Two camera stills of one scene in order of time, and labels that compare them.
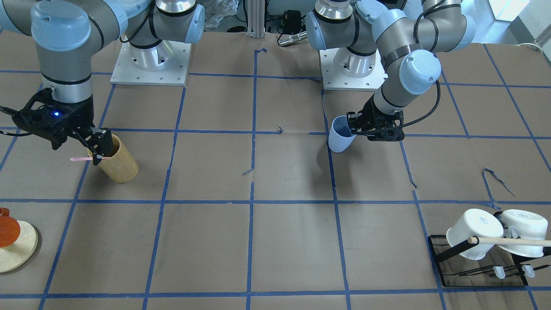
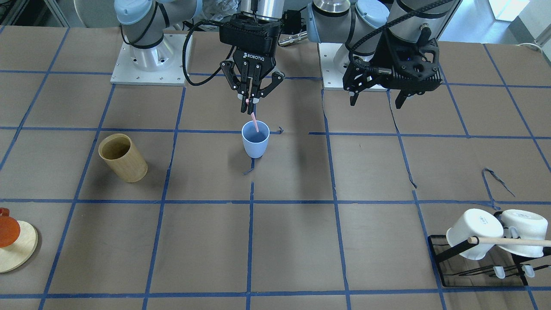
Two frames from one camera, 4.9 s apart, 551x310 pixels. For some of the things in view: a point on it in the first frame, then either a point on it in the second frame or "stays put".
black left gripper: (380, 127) -> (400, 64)
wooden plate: (13, 256) stays put
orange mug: (10, 229) stays put
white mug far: (522, 224) stays put
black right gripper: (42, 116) -> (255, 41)
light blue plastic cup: (340, 137) -> (255, 143)
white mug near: (475, 222) stays put
